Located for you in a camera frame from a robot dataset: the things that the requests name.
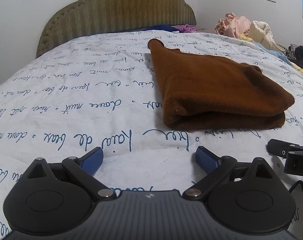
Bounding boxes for cream padded jacket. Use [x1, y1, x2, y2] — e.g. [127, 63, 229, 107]
[248, 21, 285, 53]

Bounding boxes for black cable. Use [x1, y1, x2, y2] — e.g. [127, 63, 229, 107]
[287, 179, 303, 205]

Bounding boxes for white script-print bed sheet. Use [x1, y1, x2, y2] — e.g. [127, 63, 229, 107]
[0, 30, 303, 239]

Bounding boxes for light blue cloth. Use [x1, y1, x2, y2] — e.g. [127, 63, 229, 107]
[254, 42, 291, 64]

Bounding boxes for dark blue cloth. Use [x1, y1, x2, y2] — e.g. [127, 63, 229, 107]
[142, 24, 180, 33]

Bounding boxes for yellow cloth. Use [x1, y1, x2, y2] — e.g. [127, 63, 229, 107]
[239, 34, 254, 42]

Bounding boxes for pink crumpled clothes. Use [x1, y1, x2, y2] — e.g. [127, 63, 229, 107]
[214, 13, 252, 38]

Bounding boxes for brown knit sweater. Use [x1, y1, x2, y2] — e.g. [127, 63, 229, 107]
[148, 39, 295, 130]

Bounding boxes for black white patterned cloth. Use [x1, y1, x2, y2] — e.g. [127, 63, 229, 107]
[284, 48, 296, 61]

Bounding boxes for olive green padded headboard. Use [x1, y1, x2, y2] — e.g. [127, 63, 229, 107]
[36, 0, 196, 57]

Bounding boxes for purple cloth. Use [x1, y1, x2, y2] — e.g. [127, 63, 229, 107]
[173, 24, 198, 33]

